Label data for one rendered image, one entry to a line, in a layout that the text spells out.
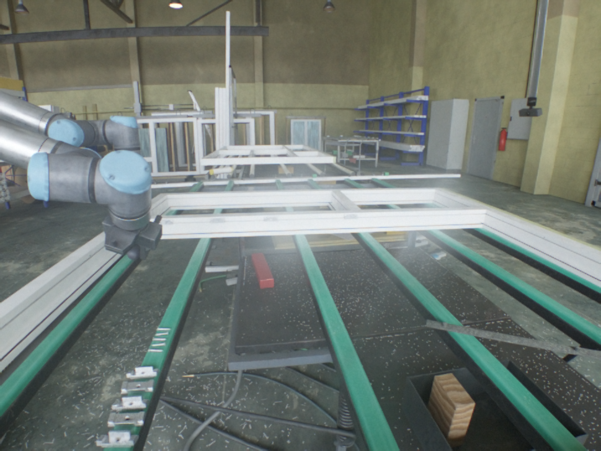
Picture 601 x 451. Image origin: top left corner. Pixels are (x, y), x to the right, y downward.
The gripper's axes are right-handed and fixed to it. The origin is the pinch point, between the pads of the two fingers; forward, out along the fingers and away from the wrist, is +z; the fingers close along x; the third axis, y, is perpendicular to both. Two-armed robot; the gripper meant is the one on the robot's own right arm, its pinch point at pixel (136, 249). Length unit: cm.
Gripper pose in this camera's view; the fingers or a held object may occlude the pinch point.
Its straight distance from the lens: 94.3
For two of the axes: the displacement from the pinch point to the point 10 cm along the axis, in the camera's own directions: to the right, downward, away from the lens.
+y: 1.4, -7.8, 6.1
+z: -3.6, 5.4, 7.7
